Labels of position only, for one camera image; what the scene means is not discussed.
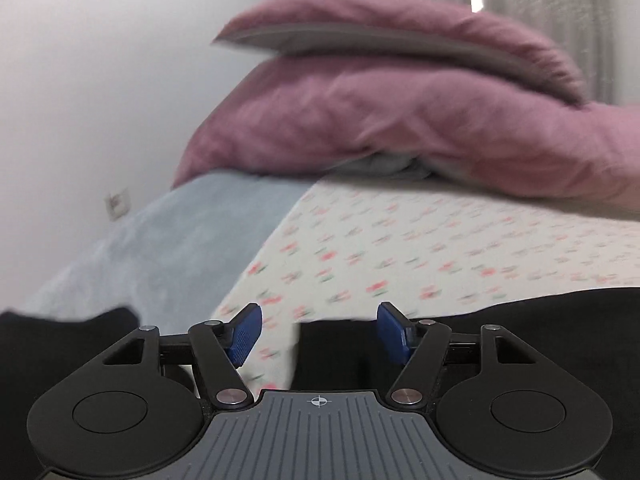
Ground white wall outlet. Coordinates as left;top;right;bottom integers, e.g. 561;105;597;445
104;187;132;221

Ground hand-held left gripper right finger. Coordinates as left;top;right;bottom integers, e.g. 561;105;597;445
376;302;539;406

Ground grey curtain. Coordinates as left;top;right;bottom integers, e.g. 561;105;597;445
345;0;640;109

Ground pink duvet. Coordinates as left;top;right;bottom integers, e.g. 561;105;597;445
172;54;640;227

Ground pink pillow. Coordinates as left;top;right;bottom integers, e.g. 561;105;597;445
212;0;587;107

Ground black pants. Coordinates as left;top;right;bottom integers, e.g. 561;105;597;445
0;287;640;480

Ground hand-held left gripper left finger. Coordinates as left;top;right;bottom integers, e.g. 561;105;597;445
102;303;263;409

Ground grey cloth under duvet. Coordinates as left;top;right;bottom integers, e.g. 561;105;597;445
327;152;437;182

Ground white floral bed sheet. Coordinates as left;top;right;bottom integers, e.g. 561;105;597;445
210;179;640;397

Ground light blue blanket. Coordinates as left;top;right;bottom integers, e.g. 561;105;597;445
22;170;321;322

